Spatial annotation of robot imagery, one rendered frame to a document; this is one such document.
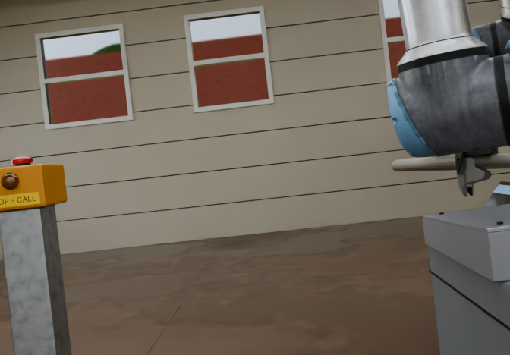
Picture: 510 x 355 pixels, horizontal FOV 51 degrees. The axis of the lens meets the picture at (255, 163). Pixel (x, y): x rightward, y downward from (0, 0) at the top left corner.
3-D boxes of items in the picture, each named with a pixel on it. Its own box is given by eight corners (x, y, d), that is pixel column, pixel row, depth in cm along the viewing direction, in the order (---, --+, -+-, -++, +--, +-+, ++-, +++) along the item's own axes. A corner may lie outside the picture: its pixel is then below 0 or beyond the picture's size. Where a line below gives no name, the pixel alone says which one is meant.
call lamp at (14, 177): (4, 190, 98) (2, 173, 98) (21, 188, 98) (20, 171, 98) (-1, 190, 97) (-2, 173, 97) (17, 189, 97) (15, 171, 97)
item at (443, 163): (480, 169, 181) (480, 161, 181) (631, 163, 135) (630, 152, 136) (358, 171, 162) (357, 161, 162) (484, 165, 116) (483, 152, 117)
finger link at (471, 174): (483, 194, 122) (483, 155, 123) (456, 195, 125) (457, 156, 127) (486, 196, 124) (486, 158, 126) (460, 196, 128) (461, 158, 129)
